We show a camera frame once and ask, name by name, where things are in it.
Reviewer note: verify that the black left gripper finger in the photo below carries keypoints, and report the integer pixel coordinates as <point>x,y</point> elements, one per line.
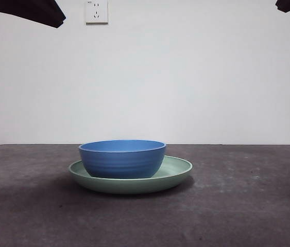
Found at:
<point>50,7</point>
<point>13,9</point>

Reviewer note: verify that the white wall socket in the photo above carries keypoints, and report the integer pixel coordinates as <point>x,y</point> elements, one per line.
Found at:
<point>97,13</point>

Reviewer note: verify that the green plate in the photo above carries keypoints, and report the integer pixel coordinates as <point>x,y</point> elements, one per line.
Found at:
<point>134,186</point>

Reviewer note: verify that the blue bowl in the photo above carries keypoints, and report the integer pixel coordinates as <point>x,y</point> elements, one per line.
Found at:
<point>121,162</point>

